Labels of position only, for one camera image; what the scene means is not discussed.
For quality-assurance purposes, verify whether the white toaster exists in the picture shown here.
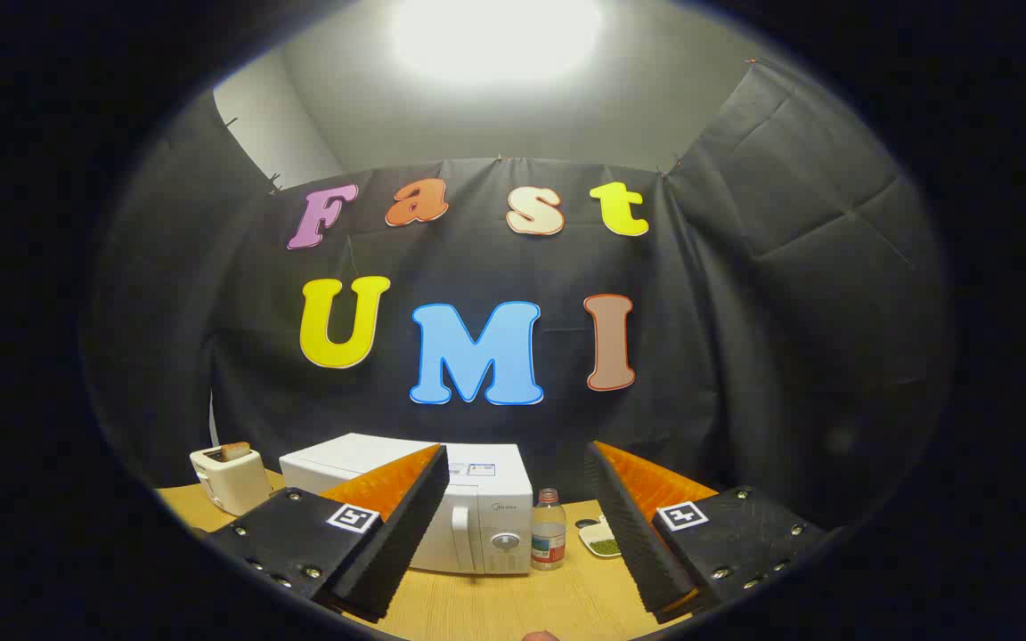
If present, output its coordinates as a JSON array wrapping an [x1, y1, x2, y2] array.
[[190, 442, 273, 517]]

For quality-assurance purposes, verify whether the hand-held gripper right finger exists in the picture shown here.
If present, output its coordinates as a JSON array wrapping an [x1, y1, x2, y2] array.
[[584, 441, 835, 624]]

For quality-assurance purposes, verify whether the white microwave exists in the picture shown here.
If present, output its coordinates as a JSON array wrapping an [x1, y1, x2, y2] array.
[[280, 433, 534, 575]]

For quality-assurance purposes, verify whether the clear plastic water bottle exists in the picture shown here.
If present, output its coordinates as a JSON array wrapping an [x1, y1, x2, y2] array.
[[531, 488, 567, 572]]

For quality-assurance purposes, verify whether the white divided bean dish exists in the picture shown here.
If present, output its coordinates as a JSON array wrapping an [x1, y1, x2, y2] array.
[[577, 515, 623, 559]]

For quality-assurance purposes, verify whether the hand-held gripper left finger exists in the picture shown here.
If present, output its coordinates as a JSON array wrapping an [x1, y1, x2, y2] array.
[[201, 443, 450, 624]]

